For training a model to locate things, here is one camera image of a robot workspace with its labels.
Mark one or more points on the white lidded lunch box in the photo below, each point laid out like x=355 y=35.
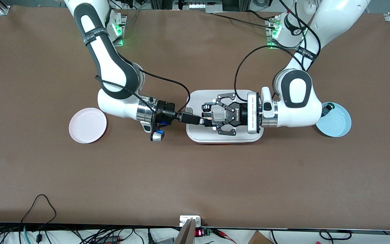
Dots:
x=196 y=135

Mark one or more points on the pink round plate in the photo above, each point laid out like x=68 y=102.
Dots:
x=87 y=125

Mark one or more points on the red digit display board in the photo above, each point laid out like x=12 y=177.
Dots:
x=199 y=232

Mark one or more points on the brown cardboard piece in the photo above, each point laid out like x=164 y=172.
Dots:
x=259 y=238

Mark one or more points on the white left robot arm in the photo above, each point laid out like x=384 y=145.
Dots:
x=296 y=91

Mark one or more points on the light blue round plate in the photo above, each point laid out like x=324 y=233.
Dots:
x=337 y=123

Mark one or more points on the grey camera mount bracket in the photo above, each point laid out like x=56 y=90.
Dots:
x=189 y=230

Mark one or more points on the red clip test leads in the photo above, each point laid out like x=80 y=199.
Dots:
x=223 y=234

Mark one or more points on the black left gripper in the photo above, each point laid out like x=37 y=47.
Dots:
x=239 y=115

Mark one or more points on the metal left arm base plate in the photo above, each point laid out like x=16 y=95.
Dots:
x=271 y=34

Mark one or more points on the black blue small part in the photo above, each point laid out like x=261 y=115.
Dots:
x=328 y=108

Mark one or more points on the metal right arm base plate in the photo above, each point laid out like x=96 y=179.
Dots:
x=122 y=23

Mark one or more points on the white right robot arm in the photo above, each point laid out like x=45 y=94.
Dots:
x=113 y=67

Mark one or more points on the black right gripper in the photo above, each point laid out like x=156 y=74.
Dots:
x=166 y=111

